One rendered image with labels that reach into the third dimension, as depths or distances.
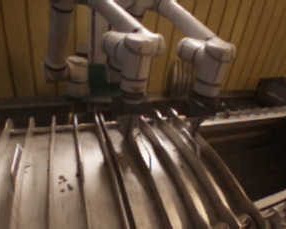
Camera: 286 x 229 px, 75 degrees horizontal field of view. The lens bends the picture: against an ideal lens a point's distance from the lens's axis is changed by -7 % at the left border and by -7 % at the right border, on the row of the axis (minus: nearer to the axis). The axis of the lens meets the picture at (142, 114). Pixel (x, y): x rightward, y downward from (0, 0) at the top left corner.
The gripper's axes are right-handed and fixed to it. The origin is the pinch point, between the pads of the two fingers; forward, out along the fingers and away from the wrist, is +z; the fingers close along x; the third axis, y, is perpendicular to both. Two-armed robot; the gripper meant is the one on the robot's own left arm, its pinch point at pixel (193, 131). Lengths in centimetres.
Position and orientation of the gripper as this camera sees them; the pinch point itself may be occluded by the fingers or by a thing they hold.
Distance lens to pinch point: 80.0
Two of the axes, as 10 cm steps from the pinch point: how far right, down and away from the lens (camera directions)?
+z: -1.3, 8.5, 5.1
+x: -9.4, 0.7, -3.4
